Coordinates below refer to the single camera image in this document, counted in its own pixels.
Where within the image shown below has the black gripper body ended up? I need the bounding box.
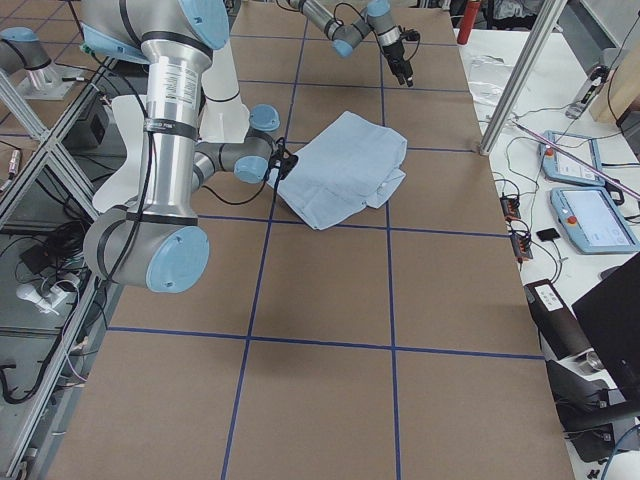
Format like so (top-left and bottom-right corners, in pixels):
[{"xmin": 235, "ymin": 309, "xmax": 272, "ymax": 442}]
[
  {"xmin": 382, "ymin": 40, "xmax": 413, "ymax": 80},
  {"xmin": 267, "ymin": 150, "xmax": 290, "ymax": 187}
]

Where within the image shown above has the light blue button shirt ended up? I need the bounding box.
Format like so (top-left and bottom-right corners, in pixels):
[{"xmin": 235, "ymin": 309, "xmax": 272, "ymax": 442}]
[{"xmin": 278, "ymin": 111, "xmax": 407, "ymax": 230}]

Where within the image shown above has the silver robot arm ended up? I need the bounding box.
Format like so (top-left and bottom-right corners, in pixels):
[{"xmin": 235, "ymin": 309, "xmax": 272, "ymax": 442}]
[
  {"xmin": 286, "ymin": 0, "xmax": 420, "ymax": 87},
  {"xmin": 82, "ymin": 1, "xmax": 285, "ymax": 293}
]

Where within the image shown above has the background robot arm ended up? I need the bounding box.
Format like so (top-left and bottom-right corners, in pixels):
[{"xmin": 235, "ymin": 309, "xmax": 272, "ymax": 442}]
[{"xmin": 1, "ymin": 27, "xmax": 62, "ymax": 91}]

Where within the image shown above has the clear plastic bag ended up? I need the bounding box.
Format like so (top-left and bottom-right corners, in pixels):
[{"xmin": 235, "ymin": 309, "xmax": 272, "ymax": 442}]
[{"xmin": 463, "ymin": 53, "xmax": 513, "ymax": 124}]

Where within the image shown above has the red bottle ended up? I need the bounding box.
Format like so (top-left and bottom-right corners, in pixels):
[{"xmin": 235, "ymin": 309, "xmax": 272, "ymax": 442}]
[{"xmin": 456, "ymin": 0, "xmax": 481, "ymax": 45}]

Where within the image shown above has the red circuit board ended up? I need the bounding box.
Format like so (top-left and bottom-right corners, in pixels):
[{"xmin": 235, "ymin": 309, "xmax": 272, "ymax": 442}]
[{"xmin": 500, "ymin": 196, "xmax": 521, "ymax": 220}]

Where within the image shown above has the white plastic chair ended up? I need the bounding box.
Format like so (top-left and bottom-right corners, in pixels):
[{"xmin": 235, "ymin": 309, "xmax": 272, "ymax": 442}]
[{"xmin": 92, "ymin": 95, "xmax": 144, "ymax": 213}]

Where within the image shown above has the far blue teach pendant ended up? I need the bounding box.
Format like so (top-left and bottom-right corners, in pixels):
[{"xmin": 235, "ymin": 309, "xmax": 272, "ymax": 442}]
[{"xmin": 537, "ymin": 129, "xmax": 617, "ymax": 186}]

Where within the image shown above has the blue teach pendant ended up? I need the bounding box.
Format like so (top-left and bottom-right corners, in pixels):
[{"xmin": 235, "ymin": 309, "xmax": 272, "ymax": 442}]
[
  {"xmin": 549, "ymin": 187, "xmax": 639, "ymax": 254},
  {"xmin": 537, "ymin": 129, "xmax": 617, "ymax": 186}
]

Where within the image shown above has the reacher grabber stick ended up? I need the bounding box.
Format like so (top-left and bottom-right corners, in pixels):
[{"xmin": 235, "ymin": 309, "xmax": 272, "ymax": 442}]
[{"xmin": 513, "ymin": 121, "xmax": 640, "ymax": 200}]

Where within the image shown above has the near blue teach pendant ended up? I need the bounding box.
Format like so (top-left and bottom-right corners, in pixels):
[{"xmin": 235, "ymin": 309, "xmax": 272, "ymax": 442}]
[{"xmin": 549, "ymin": 187, "xmax": 639, "ymax": 254}]

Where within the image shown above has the white power strip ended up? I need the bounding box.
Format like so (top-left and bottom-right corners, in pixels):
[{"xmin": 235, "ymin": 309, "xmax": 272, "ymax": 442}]
[{"xmin": 16, "ymin": 283, "xmax": 67, "ymax": 315}]

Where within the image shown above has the black label printer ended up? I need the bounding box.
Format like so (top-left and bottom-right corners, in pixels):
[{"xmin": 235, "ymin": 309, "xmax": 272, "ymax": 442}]
[{"xmin": 523, "ymin": 279, "xmax": 592, "ymax": 359}]

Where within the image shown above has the black monitor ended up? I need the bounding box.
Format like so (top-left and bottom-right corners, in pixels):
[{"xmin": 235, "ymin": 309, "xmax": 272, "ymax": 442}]
[{"xmin": 573, "ymin": 255, "xmax": 639, "ymax": 394}]

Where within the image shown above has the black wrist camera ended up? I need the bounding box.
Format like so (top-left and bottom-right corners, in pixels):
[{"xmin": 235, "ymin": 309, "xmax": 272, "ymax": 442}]
[
  {"xmin": 279, "ymin": 154, "xmax": 299, "ymax": 180},
  {"xmin": 400, "ymin": 29, "xmax": 421, "ymax": 42}
]

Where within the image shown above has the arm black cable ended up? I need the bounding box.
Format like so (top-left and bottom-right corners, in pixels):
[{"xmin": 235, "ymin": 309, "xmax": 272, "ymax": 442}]
[{"xmin": 199, "ymin": 169, "xmax": 279, "ymax": 206}]

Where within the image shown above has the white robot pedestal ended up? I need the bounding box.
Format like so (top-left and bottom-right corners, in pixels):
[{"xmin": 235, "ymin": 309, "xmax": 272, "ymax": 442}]
[{"xmin": 199, "ymin": 0, "xmax": 251, "ymax": 146}]

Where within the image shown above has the aluminium frame post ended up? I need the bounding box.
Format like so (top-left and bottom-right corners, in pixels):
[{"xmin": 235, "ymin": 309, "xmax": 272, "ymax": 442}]
[{"xmin": 478, "ymin": 0, "xmax": 568, "ymax": 156}]

